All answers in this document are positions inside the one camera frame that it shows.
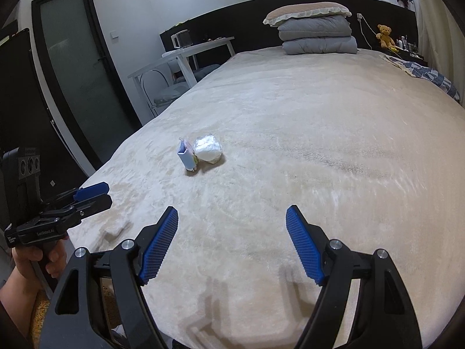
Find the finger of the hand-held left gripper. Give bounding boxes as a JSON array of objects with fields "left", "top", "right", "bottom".
[
  {"left": 36, "top": 193, "right": 112, "bottom": 227},
  {"left": 42, "top": 182, "right": 110, "bottom": 209}
]

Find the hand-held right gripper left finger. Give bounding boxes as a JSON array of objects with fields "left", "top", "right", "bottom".
[{"left": 39, "top": 206, "right": 179, "bottom": 349}]

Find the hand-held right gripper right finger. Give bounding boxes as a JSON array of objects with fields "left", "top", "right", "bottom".
[{"left": 285, "top": 204, "right": 424, "bottom": 349}]

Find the light blue small carton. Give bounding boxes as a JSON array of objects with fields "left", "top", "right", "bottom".
[{"left": 176, "top": 137, "right": 200, "bottom": 172}]

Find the white plastic bag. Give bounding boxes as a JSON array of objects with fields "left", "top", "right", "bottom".
[{"left": 192, "top": 135, "right": 223, "bottom": 163}]

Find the person's left forearm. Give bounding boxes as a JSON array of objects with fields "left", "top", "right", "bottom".
[{"left": 0, "top": 271, "right": 49, "bottom": 339}]

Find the person's left hand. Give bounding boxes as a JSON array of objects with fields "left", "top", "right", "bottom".
[{"left": 10, "top": 234, "right": 69, "bottom": 285}]

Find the brown floor rug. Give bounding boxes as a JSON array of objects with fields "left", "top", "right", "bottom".
[{"left": 31, "top": 283, "right": 121, "bottom": 343}]

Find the black cabinet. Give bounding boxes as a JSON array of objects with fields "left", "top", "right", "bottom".
[{"left": 0, "top": 27, "right": 104, "bottom": 226}]

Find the black framed glass door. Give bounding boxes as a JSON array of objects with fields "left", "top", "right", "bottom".
[{"left": 31, "top": 0, "right": 143, "bottom": 171}]

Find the white chair with grey cushion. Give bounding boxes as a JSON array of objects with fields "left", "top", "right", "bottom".
[{"left": 140, "top": 60, "right": 221, "bottom": 108}]

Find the white desk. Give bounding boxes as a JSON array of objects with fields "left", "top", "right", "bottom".
[{"left": 127, "top": 36, "right": 236, "bottom": 117}]

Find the folded grey quilt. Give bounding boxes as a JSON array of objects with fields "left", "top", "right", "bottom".
[
  {"left": 278, "top": 16, "right": 353, "bottom": 41},
  {"left": 282, "top": 36, "right": 359, "bottom": 55}
]

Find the blue patterned cloth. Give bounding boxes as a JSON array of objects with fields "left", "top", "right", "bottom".
[{"left": 379, "top": 53, "right": 462, "bottom": 103}]

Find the dark nightstand with bottles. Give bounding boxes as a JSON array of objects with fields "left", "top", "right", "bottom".
[{"left": 374, "top": 35, "right": 428, "bottom": 67}]

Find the black headboard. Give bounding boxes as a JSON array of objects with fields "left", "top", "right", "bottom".
[{"left": 159, "top": 0, "right": 419, "bottom": 57}]

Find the brown teddy bear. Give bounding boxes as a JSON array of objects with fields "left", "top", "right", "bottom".
[{"left": 375, "top": 24, "right": 396, "bottom": 49}]

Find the beige frilled pillow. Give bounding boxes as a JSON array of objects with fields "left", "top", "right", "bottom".
[{"left": 262, "top": 2, "right": 352, "bottom": 27}]

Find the white charging cable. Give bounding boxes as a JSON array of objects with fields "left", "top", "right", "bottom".
[{"left": 357, "top": 13, "right": 378, "bottom": 50}]

